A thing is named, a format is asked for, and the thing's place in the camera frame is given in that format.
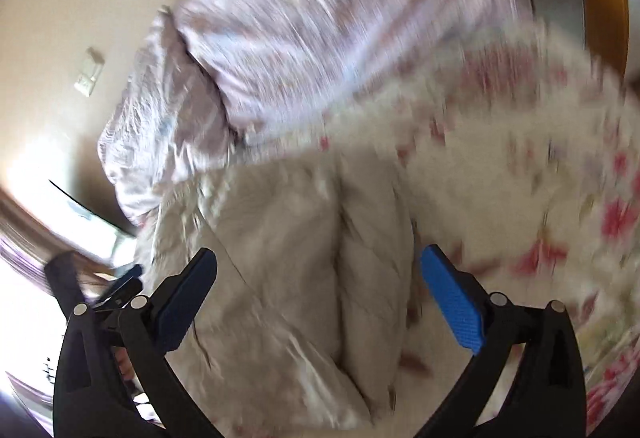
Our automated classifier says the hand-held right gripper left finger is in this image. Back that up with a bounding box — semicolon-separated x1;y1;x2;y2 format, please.
57;247;226;438

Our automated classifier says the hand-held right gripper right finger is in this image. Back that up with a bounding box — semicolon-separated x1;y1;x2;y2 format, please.
415;244;586;438

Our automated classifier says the window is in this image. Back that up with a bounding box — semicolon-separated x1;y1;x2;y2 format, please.
0;213;136;419

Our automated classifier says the beige puffer jacket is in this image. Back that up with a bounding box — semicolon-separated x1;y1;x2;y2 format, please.
134;150;428;435

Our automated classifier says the large pale purple pillow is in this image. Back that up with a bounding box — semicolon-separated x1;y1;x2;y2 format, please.
172;0;533;151

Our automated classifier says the small pale purple pillow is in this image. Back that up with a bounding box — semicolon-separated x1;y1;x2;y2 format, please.
96;7;243;226

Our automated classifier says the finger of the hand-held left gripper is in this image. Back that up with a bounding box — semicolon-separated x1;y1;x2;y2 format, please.
45;252;145;315

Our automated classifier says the black flat screen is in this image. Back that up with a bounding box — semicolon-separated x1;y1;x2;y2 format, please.
48;179;132;235

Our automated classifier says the floral bed sheet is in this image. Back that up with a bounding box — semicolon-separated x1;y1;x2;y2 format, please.
310;15;640;438

